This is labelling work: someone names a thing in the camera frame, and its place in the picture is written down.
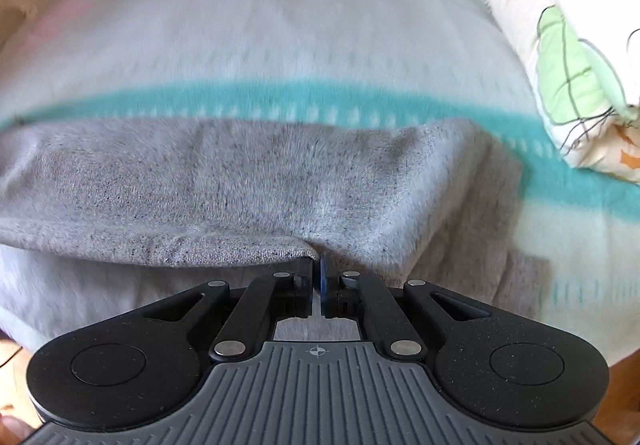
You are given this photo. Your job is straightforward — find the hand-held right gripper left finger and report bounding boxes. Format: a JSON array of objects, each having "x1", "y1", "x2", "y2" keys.
[{"x1": 134, "y1": 256, "x2": 315, "y2": 362}]

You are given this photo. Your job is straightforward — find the white pillow green leaf print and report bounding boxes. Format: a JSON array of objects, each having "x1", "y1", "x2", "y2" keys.
[{"x1": 432, "y1": 0, "x2": 640, "y2": 185}]

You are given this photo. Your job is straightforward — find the pastel printed blanket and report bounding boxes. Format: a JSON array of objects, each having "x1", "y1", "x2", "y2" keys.
[{"x1": 0, "y1": 0, "x2": 640, "y2": 376}]

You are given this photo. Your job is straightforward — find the grey pants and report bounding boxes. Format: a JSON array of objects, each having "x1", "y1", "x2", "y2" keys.
[{"x1": 0, "y1": 118, "x2": 553, "y2": 351}]

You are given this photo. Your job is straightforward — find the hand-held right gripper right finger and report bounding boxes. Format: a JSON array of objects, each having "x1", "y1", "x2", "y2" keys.
[{"x1": 319, "y1": 252, "x2": 494, "y2": 362}]

